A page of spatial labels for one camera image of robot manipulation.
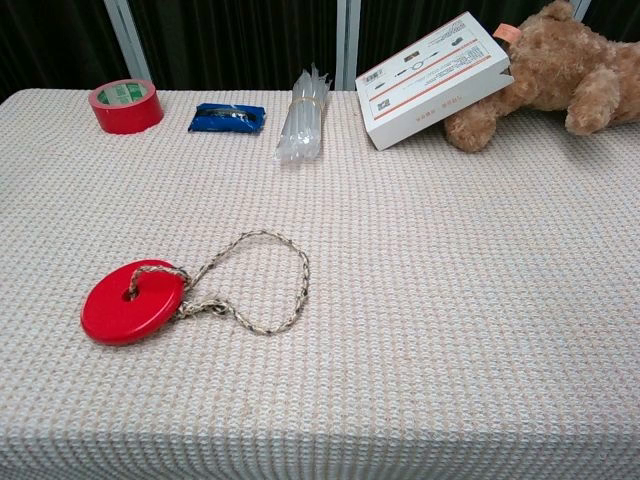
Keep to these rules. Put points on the dark curtain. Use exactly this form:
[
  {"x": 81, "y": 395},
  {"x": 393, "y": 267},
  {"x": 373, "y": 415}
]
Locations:
[{"x": 235, "y": 40}]

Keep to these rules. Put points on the white and orange cardboard box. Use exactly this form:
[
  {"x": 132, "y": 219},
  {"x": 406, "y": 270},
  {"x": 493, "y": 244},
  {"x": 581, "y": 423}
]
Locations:
[{"x": 425, "y": 90}]

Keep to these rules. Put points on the bundle of clear glue sticks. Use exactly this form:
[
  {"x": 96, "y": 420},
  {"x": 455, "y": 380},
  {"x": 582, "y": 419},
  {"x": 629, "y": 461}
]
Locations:
[{"x": 301, "y": 120}]

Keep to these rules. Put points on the red tape roll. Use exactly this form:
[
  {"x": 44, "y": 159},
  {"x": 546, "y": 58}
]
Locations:
[{"x": 131, "y": 114}]

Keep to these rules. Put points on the brown teddy bear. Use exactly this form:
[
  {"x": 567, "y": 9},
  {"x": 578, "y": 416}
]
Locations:
[{"x": 560, "y": 70}]

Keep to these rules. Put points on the beige woven tablecloth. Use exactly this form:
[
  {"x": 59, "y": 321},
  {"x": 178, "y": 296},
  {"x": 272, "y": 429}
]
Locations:
[{"x": 400, "y": 300}]

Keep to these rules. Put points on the white metal frame post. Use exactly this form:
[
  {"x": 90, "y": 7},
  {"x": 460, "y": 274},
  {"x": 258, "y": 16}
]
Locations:
[
  {"x": 348, "y": 42},
  {"x": 580, "y": 7},
  {"x": 127, "y": 42}
]

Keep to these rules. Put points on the blue plastic packet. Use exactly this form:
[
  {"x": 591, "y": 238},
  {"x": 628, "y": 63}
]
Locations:
[{"x": 226, "y": 120}]

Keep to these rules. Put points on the red disc with hole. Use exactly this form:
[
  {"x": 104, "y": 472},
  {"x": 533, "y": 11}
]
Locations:
[{"x": 142, "y": 310}]

